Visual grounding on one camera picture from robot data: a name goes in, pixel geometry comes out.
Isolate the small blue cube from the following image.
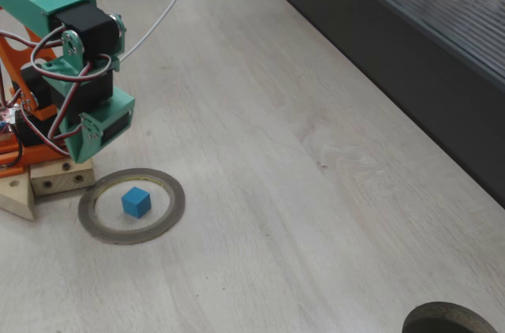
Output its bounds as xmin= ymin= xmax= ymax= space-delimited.
xmin=121 ymin=185 xmax=152 ymax=219

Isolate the wooden base block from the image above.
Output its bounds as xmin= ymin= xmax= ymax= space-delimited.
xmin=29 ymin=151 xmax=97 ymax=197

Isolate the light wooden plank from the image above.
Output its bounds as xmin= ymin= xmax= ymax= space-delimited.
xmin=0 ymin=174 xmax=37 ymax=221

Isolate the grey office desk partition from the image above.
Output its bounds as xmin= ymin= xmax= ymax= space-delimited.
xmin=240 ymin=0 xmax=505 ymax=210

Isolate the red white black servo wire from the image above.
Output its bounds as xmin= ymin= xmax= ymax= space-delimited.
xmin=30 ymin=24 xmax=114 ymax=82
xmin=15 ymin=107 xmax=70 ymax=157
xmin=47 ymin=63 xmax=92 ymax=140

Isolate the grey tape ring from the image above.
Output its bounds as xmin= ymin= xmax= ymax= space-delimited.
xmin=77 ymin=167 xmax=186 ymax=246

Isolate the white usb cable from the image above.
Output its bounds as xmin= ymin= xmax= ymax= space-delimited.
xmin=118 ymin=0 xmax=230 ymax=64

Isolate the round desk cable hole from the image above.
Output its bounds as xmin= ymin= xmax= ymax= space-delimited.
xmin=401 ymin=301 xmax=499 ymax=333

